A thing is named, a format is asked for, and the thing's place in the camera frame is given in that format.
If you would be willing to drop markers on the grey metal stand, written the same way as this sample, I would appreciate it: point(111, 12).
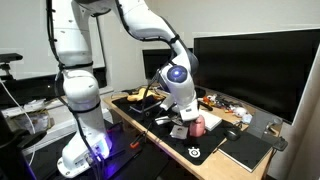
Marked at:
point(260, 123)

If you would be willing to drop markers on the black tripod stand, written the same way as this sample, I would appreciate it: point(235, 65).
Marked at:
point(13, 146)

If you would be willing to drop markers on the black desk mat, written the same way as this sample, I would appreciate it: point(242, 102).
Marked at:
point(200, 146)

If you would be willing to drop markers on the large black computer monitor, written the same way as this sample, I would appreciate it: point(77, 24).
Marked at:
point(260, 70)

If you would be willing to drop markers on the black oval case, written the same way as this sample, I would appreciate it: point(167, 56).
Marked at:
point(201, 93)

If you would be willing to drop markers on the black notebook white pages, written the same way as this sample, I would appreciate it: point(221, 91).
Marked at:
point(146, 106)

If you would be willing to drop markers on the black computer mouse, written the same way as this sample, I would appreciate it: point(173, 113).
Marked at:
point(232, 134)

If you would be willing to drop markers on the flat black notebook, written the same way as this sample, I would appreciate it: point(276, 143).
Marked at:
point(246, 151)

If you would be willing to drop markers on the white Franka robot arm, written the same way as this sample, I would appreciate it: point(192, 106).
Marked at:
point(81, 90)

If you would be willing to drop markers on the clear plastic bag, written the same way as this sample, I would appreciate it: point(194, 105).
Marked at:
point(33, 120)

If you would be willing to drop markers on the orange black clamp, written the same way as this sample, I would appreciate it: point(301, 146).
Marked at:
point(136, 141)

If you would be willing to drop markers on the white AirTag paper sleeve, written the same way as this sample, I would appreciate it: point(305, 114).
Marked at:
point(178, 132)

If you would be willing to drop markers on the yellow cloth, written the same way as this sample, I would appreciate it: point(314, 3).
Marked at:
point(138, 94)

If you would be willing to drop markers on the small orange trinkets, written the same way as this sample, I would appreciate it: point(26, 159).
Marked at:
point(207, 99)

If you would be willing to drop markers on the black camera on stand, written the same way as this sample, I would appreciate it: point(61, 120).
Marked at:
point(10, 57)

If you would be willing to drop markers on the small white toy figure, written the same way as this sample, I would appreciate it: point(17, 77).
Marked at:
point(240, 111)

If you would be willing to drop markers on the black remote control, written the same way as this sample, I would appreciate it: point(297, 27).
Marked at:
point(206, 106)

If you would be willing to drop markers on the black desk clamp mount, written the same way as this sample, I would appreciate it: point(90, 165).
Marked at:
point(280, 144)

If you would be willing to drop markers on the small white AirTag box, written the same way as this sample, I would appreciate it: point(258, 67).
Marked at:
point(162, 120)

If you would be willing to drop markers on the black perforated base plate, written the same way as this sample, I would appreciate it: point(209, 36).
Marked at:
point(133, 163)

